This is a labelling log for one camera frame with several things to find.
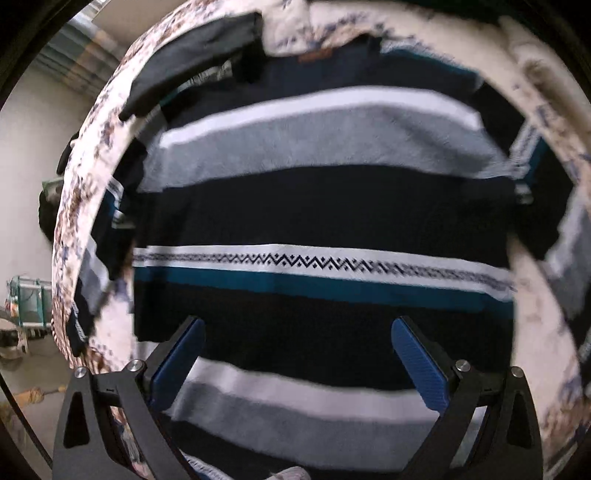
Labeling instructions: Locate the navy grey white striped sweater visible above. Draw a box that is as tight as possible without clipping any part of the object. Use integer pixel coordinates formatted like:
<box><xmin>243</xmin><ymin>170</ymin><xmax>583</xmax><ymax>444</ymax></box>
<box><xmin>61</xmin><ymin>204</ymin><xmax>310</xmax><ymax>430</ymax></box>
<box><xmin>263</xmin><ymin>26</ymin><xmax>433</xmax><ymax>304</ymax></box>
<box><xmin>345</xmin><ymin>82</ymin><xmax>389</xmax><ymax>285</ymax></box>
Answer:
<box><xmin>64</xmin><ymin>34</ymin><xmax>591</xmax><ymax>480</ymax></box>

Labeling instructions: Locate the teal metal rack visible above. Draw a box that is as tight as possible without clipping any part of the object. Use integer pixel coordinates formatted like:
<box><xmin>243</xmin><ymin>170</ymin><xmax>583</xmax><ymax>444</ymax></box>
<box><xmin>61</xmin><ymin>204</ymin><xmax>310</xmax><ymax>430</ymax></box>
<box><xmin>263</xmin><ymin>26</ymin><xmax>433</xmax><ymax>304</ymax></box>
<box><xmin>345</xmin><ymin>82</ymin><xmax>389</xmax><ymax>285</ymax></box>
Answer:
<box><xmin>6</xmin><ymin>276</ymin><xmax>52</xmax><ymax>329</ymax></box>

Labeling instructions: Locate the striped window curtain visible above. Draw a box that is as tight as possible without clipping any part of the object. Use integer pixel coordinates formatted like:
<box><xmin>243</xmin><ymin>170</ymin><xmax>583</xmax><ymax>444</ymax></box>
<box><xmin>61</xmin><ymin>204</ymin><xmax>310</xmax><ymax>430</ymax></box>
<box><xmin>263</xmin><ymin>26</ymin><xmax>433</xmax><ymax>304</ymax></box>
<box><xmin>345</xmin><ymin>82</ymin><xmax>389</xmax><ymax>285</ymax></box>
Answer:
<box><xmin>32</xmin><ymin>12</ymin><xmax>125</xmax><ymax>99</ymax></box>

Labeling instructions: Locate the floral fleece bed blanket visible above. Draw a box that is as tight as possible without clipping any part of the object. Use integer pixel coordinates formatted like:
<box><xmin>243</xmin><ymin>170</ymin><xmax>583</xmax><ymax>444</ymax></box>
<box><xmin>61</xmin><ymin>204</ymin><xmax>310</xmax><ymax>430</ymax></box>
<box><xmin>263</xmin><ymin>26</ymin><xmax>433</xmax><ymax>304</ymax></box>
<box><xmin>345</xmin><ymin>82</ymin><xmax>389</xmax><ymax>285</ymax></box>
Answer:
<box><xmin>52</xmin><ymin>1</ymin><xmax>590</xmax><ymax>479</ymax></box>

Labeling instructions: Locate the dark grey folded garment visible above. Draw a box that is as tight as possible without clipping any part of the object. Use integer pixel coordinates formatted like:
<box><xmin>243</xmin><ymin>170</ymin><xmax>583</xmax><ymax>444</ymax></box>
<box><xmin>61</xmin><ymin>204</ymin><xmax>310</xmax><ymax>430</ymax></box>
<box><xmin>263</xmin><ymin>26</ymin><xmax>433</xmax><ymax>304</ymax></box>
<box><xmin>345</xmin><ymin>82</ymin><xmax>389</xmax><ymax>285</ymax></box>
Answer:
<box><xmin>119</xmin><ymin>12</ymin><xmax>263</xmax><ymax>122</ymax></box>

